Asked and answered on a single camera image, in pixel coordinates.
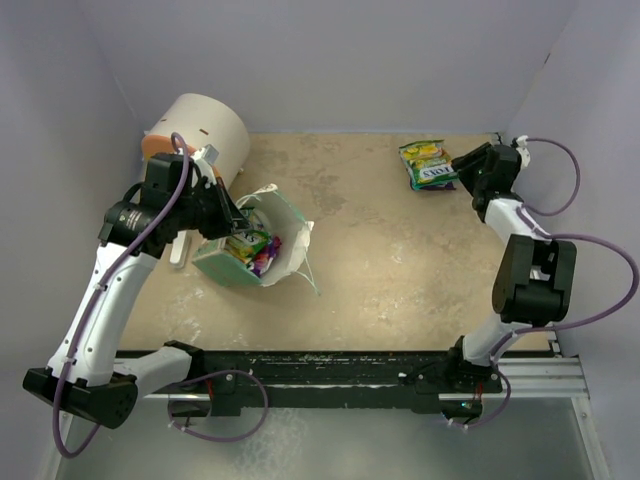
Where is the green floral paper bag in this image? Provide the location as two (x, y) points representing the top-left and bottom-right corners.
(192, 184), (318, 290)

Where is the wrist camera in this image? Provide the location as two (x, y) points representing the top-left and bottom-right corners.
(511, 135), (531, 169)
(192, 144), (219, 168)

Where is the small white flat bar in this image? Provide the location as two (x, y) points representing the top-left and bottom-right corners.
(169, 231), (191, 269)

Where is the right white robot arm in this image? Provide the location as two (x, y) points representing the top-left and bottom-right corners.
(445, 135), (577, 388)

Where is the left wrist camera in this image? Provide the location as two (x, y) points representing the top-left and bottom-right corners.
(192, 144), (219, 168)

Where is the green fox's candy bag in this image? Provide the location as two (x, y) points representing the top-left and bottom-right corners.
(224, 230), (272, 264)
(398, 139), (457, 184)

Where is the purple Fox's candy bag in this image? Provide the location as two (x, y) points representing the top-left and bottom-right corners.
(410, 181), (456, 191)

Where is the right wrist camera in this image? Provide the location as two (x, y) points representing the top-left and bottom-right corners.
(511, 135), (531, 169)

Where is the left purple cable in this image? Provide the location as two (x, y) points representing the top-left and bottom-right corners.
(51, 131), (194, 459)

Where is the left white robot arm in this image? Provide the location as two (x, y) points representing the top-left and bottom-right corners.
(23, 147), (249, 429)

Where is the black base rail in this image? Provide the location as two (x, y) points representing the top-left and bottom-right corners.
(149, 349), (504, 417)

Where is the white cylinder orange rim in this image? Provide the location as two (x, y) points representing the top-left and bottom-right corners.
(141, 93), (250, 185)

